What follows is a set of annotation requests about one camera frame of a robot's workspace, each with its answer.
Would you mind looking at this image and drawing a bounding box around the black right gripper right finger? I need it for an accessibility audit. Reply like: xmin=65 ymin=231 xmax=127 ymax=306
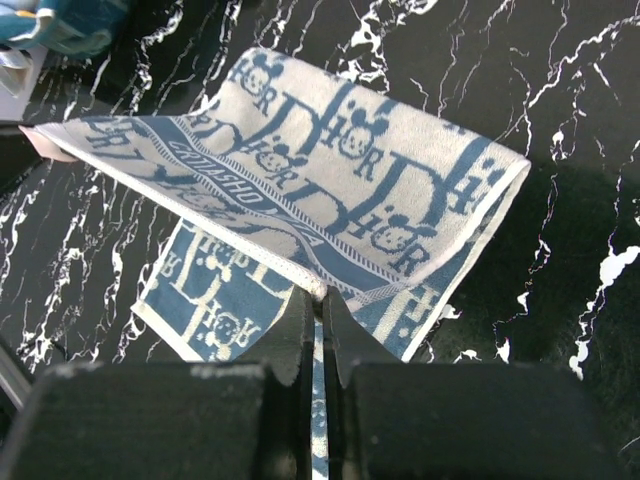
xmin=322 ymin=290 xmax=620 ymax=479

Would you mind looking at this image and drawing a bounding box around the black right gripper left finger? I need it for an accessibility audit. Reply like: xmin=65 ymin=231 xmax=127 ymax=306
xmin=1 ymin=289 xmax=314 ymax=479

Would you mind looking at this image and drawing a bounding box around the navy cream patterned towel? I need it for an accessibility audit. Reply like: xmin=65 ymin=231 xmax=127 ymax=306
xmin=19 ymin=45 xmax=532 ymax=480

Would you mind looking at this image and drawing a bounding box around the teal patterned towel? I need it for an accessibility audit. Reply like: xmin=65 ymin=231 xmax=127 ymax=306
xmin=1 ymin=0 xmax=134 ymax=58

